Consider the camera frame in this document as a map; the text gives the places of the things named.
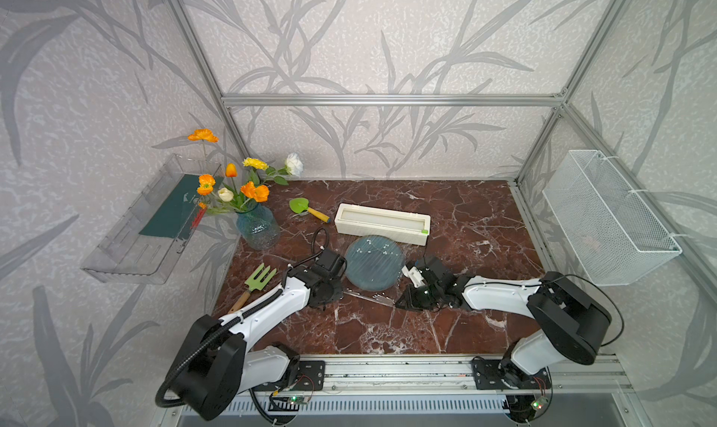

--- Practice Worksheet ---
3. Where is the teal ceramic plate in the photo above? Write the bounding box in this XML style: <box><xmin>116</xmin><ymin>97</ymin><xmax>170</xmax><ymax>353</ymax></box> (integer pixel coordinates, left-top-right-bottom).
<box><xmin>345</xmin><ymin>236</ymin><xmax>405</xmax><ymax>292</ymax></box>

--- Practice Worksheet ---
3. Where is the clear plastic wrap sheet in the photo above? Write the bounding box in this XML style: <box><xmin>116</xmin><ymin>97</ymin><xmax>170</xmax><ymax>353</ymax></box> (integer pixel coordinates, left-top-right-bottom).
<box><xmin>344</xmin><ymin>289</ymin><xmax>396</xmax><ymax>307</ymax></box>

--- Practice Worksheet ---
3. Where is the white plastic wrap dispenser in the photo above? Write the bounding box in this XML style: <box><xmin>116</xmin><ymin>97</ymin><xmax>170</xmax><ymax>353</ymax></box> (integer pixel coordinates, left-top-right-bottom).
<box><xmin>334</xmin><ymin>203</ymin><xmax>431</xmax><ymax>246</ymax></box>

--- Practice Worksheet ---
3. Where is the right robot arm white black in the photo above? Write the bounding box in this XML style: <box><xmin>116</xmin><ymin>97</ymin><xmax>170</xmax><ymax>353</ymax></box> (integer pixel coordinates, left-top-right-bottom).
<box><xmin>395</xmin><ymin>256</ymin><xmax>612</xmax><ymax>381</ymax></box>

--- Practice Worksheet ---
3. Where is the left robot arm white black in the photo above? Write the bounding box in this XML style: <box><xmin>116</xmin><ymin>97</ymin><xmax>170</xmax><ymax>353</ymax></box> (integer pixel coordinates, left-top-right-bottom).
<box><xmin>154</xmin><ymin>227</ymin><xmax>347</xmax><ymax>425</ymax></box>

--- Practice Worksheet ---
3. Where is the green toy garden fork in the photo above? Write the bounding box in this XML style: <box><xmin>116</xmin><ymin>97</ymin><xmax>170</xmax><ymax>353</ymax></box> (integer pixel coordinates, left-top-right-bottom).
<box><xmin>229</xmin><ymin>263</ymin><xmax>277</xmax><ymax>313</ymax></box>

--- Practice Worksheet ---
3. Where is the blue glass vase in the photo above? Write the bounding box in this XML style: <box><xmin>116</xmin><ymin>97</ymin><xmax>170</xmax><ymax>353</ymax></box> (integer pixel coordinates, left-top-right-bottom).
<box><xmin>236</xmin><ymin>204</ymin><xmax>280</xmax><ymax>251</ymax></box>

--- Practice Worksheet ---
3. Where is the orange and white flower bouquet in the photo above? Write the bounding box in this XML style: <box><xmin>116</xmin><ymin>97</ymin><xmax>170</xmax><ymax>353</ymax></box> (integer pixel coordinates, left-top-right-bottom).
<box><xmin>196</xmin><ymin>153</ymin><xmax>304</xmax><ymax>214</ymax></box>

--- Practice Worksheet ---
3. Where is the green notebook on shelf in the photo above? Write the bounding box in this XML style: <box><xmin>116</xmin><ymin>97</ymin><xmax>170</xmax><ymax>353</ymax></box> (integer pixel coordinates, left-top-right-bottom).
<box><xmin>139</xmin><ymin>174</ymin><xmax>204</xmax><ymax>240</ymax></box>

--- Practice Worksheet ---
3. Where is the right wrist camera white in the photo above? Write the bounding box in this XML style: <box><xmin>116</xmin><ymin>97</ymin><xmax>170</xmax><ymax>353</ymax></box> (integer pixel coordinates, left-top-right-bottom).
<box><xmin>401</xmin><ymin>266</ymin><xmax>427</xmax><ymax>288</ymax></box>

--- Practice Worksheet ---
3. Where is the green toy shovel yellow handle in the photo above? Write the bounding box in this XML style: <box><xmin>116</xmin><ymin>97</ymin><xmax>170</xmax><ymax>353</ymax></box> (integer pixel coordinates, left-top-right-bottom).
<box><xmin>289</xmin><ymin>197</ymin><xmax>332</xmax><ymax>224</ymax></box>

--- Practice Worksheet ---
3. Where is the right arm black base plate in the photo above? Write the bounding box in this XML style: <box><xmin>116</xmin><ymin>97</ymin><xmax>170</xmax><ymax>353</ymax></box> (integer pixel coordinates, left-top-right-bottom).
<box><xmin>471</xmin><ymin>356</ymin><xmax>552</xmax><ymax>391</ymax></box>

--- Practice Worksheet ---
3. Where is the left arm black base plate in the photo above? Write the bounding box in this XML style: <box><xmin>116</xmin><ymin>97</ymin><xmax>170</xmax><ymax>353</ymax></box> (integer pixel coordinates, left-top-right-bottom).
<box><xmin>254</xmin><ymin>359</ymin><xmax>326</xmax><ymax>392</ymax></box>

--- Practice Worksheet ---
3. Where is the aluminium frame rail front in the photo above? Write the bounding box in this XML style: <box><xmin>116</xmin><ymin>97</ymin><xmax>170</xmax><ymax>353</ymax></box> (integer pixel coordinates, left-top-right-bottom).
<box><xmin>296</xmin><ymin>354</ymin><xmax>634</xmax><ymax>396</ymax></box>

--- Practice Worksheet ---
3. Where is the clear acrylic wall shelf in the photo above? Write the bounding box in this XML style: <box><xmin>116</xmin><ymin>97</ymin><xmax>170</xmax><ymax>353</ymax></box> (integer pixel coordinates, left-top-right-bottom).
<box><xmin>80</xmin><ymin>154</ymin><xmax>222</xmax><ymax>285</ymax></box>

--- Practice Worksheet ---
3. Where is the white wire mesh basket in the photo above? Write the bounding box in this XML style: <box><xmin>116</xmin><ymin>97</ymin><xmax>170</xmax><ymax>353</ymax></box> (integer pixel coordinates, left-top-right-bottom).
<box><xmin>543</xmin><ymin>150</ymin><xmax>683</xmax><ymax>286</ymax></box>

